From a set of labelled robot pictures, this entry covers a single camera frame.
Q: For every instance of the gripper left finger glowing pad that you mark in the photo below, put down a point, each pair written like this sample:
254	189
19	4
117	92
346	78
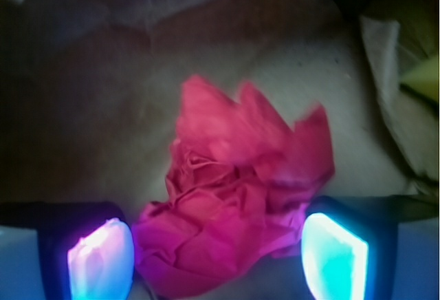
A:
80	250

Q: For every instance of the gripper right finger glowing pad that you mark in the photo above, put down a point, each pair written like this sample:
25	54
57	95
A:
372	247

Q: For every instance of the red paper ball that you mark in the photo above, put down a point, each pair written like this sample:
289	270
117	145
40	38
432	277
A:
239	183

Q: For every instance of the yellow sponge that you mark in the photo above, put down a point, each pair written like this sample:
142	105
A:
423	79

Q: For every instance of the brown paper bag bin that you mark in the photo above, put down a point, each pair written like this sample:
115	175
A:
91	91

